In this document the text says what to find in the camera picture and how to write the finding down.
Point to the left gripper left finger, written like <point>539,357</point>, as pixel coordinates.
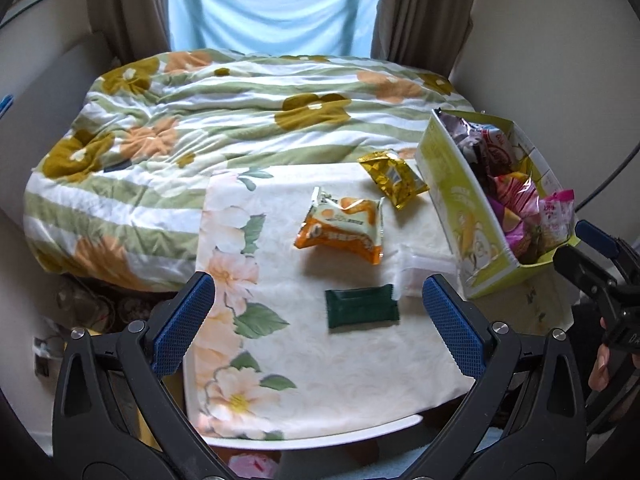
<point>156,351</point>

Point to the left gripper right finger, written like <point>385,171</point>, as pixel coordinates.
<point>488,354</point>

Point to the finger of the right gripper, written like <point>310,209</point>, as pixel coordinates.
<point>580,267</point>
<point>619,252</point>

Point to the pink snack bag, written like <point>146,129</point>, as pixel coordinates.
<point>556,219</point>

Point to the green cardboard box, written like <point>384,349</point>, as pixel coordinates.
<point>491,222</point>

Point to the white translucent snack packet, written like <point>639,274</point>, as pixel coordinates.
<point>415,266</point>

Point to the dark green snack packet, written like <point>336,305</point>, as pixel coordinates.
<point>347,307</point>

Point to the orange white bread packet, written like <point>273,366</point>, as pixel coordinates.
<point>349,224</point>

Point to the gold foil snack packet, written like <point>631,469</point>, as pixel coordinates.
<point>393,176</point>

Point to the red white snack bag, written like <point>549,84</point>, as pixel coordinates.
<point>498,150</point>

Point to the dark purple snack bag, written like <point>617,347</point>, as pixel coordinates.
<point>469,142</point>

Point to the right hand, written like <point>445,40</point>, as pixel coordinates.
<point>600,376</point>

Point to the floral green striped quilt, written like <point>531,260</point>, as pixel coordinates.
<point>119,198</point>

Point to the pink plastic bag on floor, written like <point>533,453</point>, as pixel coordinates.
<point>253,466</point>

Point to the grey headboard cushion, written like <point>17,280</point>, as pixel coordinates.
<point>42,114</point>

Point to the right beige curtain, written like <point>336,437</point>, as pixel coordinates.
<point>425,34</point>

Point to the beige curtain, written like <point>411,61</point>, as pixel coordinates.
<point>425,34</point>
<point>133,29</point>

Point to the left beige curtain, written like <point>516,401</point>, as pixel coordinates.
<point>133,29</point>

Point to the light blue window cloth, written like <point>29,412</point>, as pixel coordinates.
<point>274,27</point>

